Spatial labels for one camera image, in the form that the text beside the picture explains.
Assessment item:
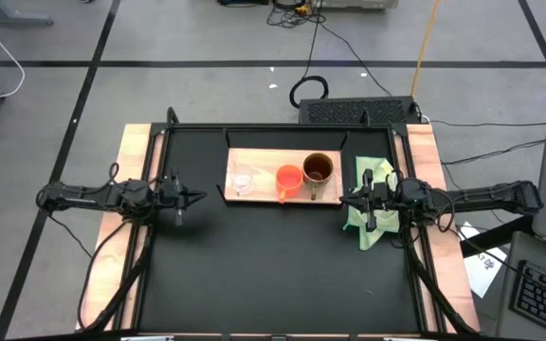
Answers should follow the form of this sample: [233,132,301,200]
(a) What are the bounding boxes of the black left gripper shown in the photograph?
[157,168,208,226]

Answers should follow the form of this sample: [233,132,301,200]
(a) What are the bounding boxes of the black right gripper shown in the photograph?
[339,169,400,233]

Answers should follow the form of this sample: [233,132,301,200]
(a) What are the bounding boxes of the brown ceramic mug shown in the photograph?
[301,152,335,201]

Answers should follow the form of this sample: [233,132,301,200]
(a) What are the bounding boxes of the small clear glass cup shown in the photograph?
[229,162,256,197]

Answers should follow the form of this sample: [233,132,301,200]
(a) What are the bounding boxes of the orange plastic cup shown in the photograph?
[275,164,304,204]

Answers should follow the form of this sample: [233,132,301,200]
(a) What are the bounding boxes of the green cloth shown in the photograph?
[342,155,400,251]

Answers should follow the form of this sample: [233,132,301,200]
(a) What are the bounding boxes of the wooden cutting board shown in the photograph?
[224,147,345,206]

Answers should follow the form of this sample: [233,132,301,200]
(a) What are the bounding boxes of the black perforated computer case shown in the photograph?
[299,96,421,125]

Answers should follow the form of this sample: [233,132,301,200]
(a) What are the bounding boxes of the white paper sheet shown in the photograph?
[457,221,509,299]

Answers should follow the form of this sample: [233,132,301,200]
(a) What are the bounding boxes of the grey desk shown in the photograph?
[495,230,546,341]

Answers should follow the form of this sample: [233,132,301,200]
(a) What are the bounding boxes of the grey box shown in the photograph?
[319,0,399,10]

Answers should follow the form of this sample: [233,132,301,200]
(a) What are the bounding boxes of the black keyboard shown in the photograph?
[509,260,546,340]

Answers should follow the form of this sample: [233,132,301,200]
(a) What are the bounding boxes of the grey metal table leg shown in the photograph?
[0,0,54,27]

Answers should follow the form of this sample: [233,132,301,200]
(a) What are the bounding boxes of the black table frame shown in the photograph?
[76,106,481,341]

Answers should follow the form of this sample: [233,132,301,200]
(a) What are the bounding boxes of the black coiled cable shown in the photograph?
[289,75,330,109]

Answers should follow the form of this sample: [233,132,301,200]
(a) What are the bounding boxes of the long black floor cable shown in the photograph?
[303,18,393,99]

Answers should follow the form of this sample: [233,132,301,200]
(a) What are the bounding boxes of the thin black cable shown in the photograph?
[427,118,546,129]

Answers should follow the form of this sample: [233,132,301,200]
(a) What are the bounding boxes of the yellow cable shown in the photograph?
[410,0,441,98]

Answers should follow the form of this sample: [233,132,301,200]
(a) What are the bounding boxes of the tangled black cables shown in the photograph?
[266,0,327,28]

